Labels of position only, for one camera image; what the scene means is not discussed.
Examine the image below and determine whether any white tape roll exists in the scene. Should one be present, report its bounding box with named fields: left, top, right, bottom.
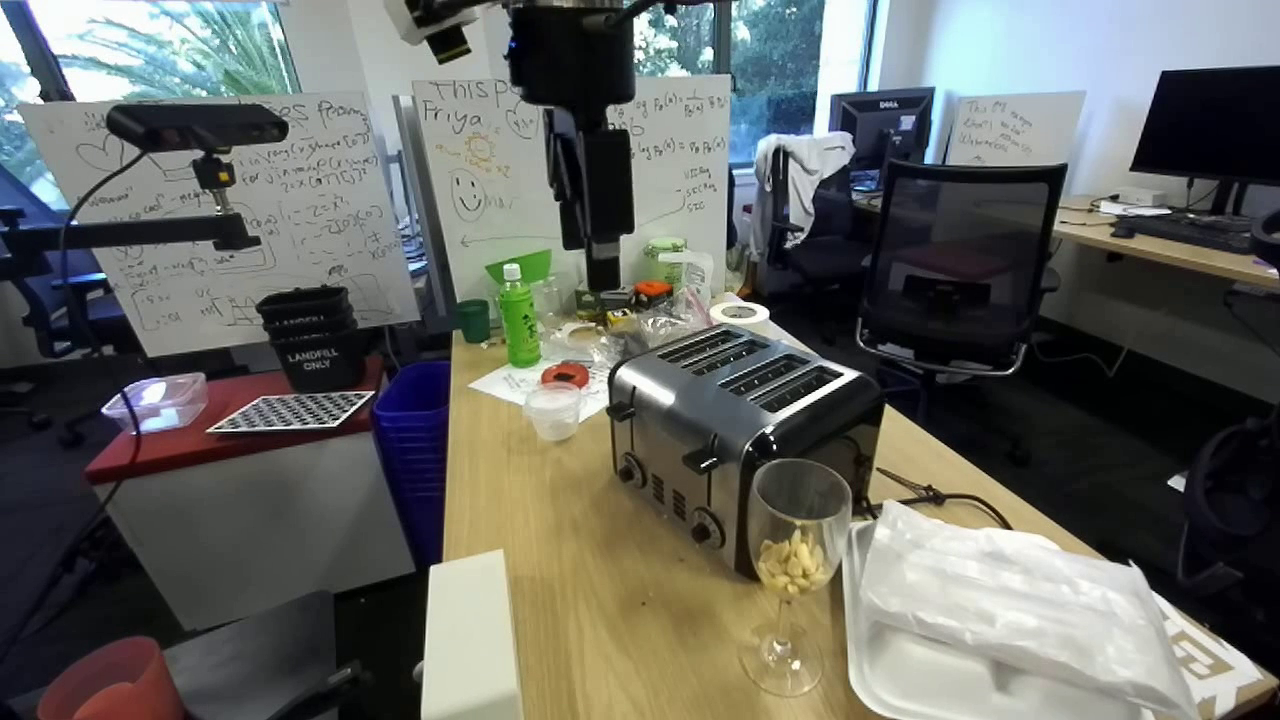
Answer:
left=708, top=294, right=776, bottom=332

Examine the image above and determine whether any clear zip bag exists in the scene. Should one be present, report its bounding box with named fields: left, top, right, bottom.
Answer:
left=574, top=262, right=714, bottom=354

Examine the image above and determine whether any printed white paper sheet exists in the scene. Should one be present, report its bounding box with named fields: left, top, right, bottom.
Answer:
left=1150, top=593, right=1280, bottom=720

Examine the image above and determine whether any orange bucket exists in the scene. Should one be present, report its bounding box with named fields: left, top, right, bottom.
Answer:
left=31, top=634, right=189, bottom=720

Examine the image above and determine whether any clear crumpled plastic bag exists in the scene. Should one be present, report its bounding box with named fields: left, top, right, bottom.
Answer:
left=856, top=500, right=1200, bottom=716

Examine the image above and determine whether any black stacked bin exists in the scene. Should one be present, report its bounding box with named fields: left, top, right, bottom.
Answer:
left=257, top=279, right=359, bottom=396

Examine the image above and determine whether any black toaster power cable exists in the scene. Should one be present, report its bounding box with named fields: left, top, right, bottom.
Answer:
left=871, top=464, right=1015, bottom=536

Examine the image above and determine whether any black computer monitor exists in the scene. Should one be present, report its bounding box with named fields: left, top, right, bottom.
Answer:
left=827, top=85, right=938, bottom=174
left=1128, top=59, right=1280, bottom=193

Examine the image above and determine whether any clear plastic cup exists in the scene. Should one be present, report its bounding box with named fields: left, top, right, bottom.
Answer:
left=521, top=377, right=593, bottom=449

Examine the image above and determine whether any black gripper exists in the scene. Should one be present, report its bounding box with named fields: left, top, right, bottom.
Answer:
left=538, top=102, right=641, bottom=301

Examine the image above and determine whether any black mesh office chair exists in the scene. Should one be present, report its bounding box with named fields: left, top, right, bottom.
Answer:
left=852, top=155, right=1070, bottom=390

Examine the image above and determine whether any checkerboard calibration board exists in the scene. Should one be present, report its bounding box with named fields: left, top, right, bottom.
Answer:
left=205, top=390, right=381, bottom=439

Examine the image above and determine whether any dark green cup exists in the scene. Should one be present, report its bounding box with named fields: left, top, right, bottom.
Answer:
left=452, top=298, right=497, bottom=350

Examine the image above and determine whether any small whiteboard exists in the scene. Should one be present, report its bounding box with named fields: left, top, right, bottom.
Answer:
left=938, top=89, right=1088, bottom=174

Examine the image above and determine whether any red top side table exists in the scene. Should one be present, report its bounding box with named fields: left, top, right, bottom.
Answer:
left=84, top=371, right=420, bottom=634

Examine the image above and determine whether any whiteboard with smiley drawing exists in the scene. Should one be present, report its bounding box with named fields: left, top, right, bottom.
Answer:
left=413, top=73, right=736, bottom=304

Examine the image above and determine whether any green plastic bottle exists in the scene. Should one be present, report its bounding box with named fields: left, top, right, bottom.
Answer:
left=493, top=262, right=546, bottom=371

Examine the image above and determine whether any clear plastic container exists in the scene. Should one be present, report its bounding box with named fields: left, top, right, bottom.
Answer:
left=94, top=368, right=212, bottom=439

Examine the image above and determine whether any white scribbled paper sheet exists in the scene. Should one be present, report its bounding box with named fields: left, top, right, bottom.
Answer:
left=466, top=350, right=625, bottom=419

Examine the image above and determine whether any blue ribbed plastic bin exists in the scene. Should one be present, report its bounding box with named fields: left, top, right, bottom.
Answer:
left=367, top=356, right=454, bottom=573

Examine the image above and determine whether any large scribbled whiteboard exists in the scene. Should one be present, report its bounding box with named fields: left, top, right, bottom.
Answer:
left=16, top=92, right=425, bottom=362

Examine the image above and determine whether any wine glass with nuts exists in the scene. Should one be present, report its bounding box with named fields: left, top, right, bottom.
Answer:
left=736, top=457, right=856, bottom=706

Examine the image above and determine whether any black keyboard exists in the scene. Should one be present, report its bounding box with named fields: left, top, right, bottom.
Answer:
left=1107, top=214, right=1259, bottom=255

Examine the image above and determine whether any silver black four-slot toaster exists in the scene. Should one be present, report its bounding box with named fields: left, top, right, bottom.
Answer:
left=605, top=320, right=886, bottom=586

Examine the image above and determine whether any clear jar green lid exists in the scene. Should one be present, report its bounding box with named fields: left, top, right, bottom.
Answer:
left=637, top=235, right=693, bottom=294

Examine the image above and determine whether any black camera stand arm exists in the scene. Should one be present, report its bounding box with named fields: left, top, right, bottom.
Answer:
left=0, top=150, right=262, bottom=262

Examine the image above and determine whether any white rectangular box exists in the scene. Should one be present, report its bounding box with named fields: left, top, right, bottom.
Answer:
left=420, top=549, right=529, bottom=720

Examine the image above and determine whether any wooden office desk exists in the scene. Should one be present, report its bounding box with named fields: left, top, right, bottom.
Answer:
left=1052, top=205, right=1280, bottom=405

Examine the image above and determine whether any office chair with white jacket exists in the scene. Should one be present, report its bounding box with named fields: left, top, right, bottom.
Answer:
left=746, top=127, right=871, bottom=304

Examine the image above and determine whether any black camera on stand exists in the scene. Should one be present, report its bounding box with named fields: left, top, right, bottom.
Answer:
left=102, top=102, right=290, bottom=155

